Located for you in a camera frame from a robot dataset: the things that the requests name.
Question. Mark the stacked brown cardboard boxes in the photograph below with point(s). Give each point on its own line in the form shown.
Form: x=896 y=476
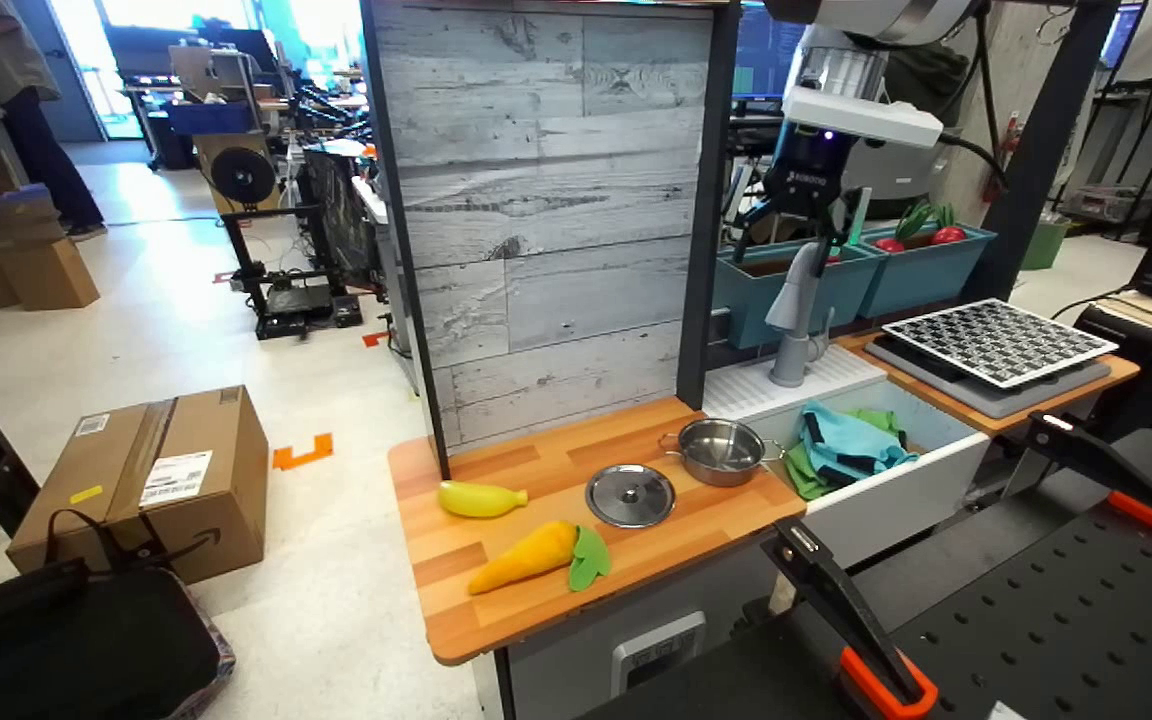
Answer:
x=17 y=261

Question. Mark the black fabric bag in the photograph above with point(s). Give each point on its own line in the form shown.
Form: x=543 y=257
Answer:
x=69 y=641

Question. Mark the grey wood backsplash panel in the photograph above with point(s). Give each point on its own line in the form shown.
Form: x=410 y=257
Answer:
x=548 y=202

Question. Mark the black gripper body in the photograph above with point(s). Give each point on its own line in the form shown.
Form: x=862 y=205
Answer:
x=810 y=167

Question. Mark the red toy vegetable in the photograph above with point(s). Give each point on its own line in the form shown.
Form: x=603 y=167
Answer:
x=949 y=238

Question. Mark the grey tray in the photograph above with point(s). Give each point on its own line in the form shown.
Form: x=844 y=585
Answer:
x=990 y=396

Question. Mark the green container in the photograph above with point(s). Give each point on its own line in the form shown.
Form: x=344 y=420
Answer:
x=1043 y=242

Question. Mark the green toy vegetable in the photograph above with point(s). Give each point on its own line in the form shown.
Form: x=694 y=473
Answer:
x=920 y=223

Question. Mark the white toy sink basin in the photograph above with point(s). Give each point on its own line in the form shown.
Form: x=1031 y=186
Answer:
x=896 y=512

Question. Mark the teal plastic bin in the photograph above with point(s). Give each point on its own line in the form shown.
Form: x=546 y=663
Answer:
x=931 y=271
x=790 y=290

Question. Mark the black white checkerboard calibration board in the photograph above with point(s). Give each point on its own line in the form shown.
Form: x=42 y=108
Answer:
x=996 y=342

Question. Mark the orange toy carrot green leaf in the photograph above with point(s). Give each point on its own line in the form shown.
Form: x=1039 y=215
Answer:
x=531 y=559

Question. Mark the steel pot lid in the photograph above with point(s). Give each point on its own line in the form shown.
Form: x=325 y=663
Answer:
x=630 y=493

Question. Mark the small steel pot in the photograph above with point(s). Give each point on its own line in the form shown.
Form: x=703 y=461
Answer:
x=722 y=448

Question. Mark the green cloth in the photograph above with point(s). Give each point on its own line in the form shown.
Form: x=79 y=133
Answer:
x=803 y=476

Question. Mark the teal cloth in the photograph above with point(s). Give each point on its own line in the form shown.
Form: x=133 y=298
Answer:
x=850 y=443

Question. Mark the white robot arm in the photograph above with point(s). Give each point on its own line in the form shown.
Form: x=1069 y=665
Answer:
x=868 y=74

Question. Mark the grey toy faucet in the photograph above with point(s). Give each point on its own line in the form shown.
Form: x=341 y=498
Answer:
x=803 y=313

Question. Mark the standing person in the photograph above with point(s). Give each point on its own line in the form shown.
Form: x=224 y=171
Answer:
x=17 y=106

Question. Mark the black frame post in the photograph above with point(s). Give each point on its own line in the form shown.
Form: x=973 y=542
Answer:
x=1043 y=133

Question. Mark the brown cardboard box white label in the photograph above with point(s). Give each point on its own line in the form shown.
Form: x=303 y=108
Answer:
x=162 y=473

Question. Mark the yellow toy banana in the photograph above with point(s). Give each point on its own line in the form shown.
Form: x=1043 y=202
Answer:
x=480 y=503

